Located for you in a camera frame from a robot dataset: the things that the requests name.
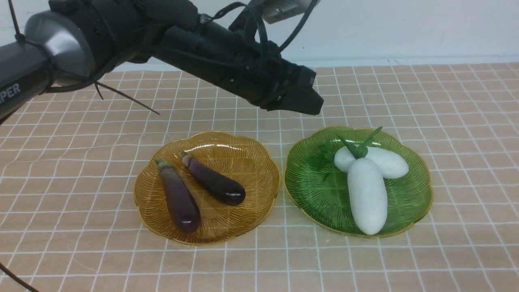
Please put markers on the amber ribbed glass plate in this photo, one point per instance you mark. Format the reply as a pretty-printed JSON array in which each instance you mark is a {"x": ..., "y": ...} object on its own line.
[{"x": 240, "y": 158}]

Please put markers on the purple toy eggplant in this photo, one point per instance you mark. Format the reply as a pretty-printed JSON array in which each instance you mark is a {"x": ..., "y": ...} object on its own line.
[
  {"x": 223, "y": 189},
  {"x": 181, "y": 206}
]

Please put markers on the green ribbed glass plate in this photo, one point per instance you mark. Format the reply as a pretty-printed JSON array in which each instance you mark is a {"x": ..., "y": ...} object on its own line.
[{"x": 320, "y": 190}]

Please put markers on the white toy radish with leaves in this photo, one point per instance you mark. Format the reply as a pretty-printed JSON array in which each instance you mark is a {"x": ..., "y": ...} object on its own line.
[{"x": 367, "y": 193}]

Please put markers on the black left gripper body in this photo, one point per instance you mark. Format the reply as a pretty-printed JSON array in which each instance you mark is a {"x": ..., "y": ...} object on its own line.
[{"x": 255, "y": 78}]

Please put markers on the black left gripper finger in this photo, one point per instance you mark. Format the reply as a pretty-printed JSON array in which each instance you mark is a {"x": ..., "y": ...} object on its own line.
[{"x": 299, "y": 99}]

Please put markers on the orange grid tablecloth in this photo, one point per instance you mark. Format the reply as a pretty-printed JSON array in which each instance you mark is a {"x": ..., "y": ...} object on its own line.
[{"x": 69, "y": 161}]

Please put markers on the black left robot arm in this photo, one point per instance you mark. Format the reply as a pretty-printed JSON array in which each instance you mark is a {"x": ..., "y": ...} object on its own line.
[{"x": 76, "y": 42}]

